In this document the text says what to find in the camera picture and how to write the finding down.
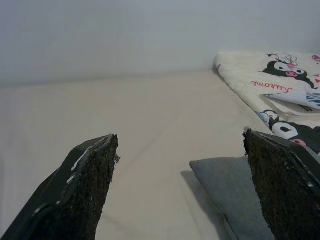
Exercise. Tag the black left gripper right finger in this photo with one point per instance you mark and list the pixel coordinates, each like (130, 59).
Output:
(282, 190)

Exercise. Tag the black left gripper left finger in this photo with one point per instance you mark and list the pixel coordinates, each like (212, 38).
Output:
(75, 195)

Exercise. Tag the grey pillow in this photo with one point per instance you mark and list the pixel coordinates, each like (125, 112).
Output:
(225, 190)

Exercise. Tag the bed with cream sheet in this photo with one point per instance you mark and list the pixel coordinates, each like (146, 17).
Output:
(150, 112)

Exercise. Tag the cream cartoon print quilt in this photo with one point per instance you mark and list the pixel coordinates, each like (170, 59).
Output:
(240, 72)

